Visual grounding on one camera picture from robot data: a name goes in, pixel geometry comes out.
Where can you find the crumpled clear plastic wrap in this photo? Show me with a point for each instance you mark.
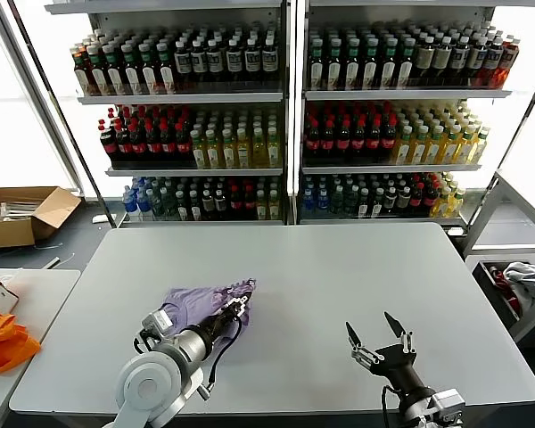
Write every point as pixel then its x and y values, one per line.
pixel 6 278

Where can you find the red white garment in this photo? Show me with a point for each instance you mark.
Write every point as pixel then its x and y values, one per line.
pixel 499 276

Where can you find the small white flat object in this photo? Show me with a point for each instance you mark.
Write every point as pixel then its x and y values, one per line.
pixel 100 219
pixel 455 231

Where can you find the purple t-shirt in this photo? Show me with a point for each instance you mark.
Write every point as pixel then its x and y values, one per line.
pixel 191 303

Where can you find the dark bottle white square label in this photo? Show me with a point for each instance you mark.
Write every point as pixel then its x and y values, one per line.
pixel 215 61
pixel 458 59
pixel 199 61
pixel 182 62
pixel 269 59
pixel 233 60
pixel 252 59
pixel 475 59

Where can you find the dark bottle beige label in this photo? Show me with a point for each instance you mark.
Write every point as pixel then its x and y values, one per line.
pixel 441 59
pixel 424 60

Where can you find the blue water bottle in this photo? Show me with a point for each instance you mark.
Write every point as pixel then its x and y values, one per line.
pixel 131 207
pixel 322 203
pixel 308 203
pixel 145 207

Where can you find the orange white carton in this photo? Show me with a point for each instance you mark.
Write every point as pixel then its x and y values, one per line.
pixel 4 298

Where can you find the grey slanted frame post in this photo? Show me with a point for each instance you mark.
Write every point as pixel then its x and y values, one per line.
pixel 38 91

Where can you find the red bottle blue label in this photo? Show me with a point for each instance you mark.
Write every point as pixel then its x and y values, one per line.
pixel 491 60

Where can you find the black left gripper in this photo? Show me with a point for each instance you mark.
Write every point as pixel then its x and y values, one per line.
pixel 220 327

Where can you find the white flat strip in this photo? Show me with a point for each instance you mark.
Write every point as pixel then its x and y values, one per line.
pixel 51 262

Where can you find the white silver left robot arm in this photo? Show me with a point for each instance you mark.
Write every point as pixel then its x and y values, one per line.
pixel 151 383

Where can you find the dark storage bin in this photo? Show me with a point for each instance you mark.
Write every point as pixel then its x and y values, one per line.
pixel 495 292

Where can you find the dark bottle grey label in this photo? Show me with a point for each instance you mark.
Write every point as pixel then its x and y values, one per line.
pixel 219 204
pixel 208 204
pixel 390 200
pixel 403 200

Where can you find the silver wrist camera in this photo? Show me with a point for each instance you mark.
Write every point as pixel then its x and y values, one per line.
pixel 158 321
pixel 448 401

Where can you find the open cardboard box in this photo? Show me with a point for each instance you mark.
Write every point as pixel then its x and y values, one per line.
pixel 9 232

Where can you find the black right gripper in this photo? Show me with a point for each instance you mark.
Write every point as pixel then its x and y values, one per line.
pixel 399 370

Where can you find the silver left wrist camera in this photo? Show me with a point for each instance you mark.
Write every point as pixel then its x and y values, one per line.
pixel 158 321

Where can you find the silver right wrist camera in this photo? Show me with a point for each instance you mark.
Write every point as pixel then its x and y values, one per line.
pixel 448 401

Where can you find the yellow juice bottle green cap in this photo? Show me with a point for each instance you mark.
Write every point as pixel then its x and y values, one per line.
pixel 403 149
pixel 441 204
pixel 449 149
pixel 433 149
pixel 479 149
pixel 419 149
pixel 455 204
pixel 464 149

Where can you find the orange cloth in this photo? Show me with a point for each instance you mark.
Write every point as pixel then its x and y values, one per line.
pixel 4 352

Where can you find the green tinted bottle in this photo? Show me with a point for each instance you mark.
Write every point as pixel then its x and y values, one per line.
pixel 350 203
pixel 158 206
pixel 336 203

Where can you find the dark bottle green white label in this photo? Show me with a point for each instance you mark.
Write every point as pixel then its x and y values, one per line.
pixel 99 76
pixel 165 72
pixel 148 73
pixel 316 67
pixel 131 74
pixel 352 67
pixel 334 67
pixel 406 67
pixel 115 75
pixel 371 67
pixel 389 67

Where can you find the red tea bottle white cap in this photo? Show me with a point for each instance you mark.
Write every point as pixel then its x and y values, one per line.
pixel 82 78
pixel 507 62

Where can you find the white grey crumpled garment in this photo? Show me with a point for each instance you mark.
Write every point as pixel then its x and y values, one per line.
pixel 526 278

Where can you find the grey metal shelf unit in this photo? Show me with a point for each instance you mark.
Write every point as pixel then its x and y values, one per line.
pixel 183 98
pixel 405 94

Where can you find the grey metal cart frame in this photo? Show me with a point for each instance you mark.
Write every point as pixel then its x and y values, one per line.
pixel 508 249

